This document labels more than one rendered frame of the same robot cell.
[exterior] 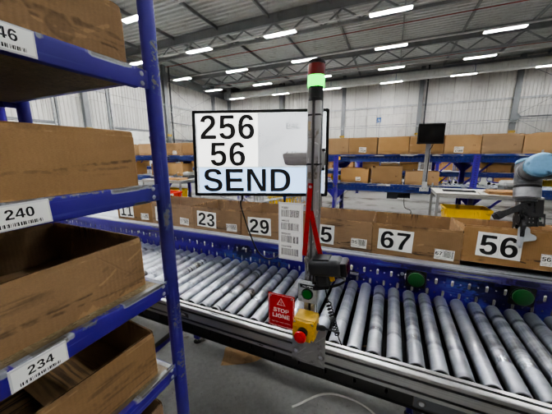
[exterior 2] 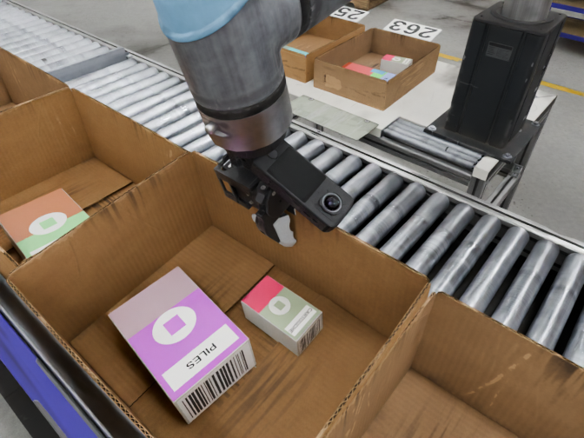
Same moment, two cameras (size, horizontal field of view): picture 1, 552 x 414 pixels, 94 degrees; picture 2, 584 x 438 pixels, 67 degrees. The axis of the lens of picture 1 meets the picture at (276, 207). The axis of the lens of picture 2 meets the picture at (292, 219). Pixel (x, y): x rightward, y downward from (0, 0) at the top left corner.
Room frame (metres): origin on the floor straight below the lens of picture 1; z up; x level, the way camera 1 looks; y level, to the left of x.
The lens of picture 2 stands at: (1.47, -0.92, 1.44)
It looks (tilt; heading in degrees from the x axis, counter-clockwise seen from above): 42 degrees down; 196
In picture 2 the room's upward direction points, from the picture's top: straight up
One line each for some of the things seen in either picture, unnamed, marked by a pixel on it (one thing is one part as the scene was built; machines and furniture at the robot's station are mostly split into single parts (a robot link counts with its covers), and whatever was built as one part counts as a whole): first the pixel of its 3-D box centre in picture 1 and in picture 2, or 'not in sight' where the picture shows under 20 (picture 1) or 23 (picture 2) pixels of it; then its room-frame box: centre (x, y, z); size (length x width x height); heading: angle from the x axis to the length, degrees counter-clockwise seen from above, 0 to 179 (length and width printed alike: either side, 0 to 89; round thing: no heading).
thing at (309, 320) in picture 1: (315, 329); not in sight; (0.74, -0.13, 0.84); 0.15 x 0.09 x 0.07; 66
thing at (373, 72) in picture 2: not in sight; (362, 76); (0.03, -1.09, 0.79); 0.19 x 0.14 x 0.02; 71
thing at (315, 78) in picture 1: (316, 75); not in sight; (0.81, -0.12, 1.62); 0.05 x 0.05 x 0.06
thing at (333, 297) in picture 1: (330, 305); not in sight; (1.05, -0.24, 0.72); 0.52 x 0.05 x 0.05; 156
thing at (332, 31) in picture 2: not in sight; (307, 43); (-0.18, -1.34, 0.80); 0.38 x 0.28 x 0.10; 157
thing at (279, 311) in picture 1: (289, 312); not in sight; (0.82, -0.04, 0.85); 0.16 x 0.01 x 0.13; 66
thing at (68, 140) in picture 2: not in sight; (69, 195); (1.02, -1.45, 0.96); 0.39 x 0.29 x 0.17; 66
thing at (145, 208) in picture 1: (149, 207); not in sight; (2.13, 1.06, 0.96); 0.39 x 0.29 x 0.17; 67
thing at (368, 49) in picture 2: not in sight; (377, 65); (-0.06, -1.06, 0.80); 0.38 x 0.28 x 0.10; 158
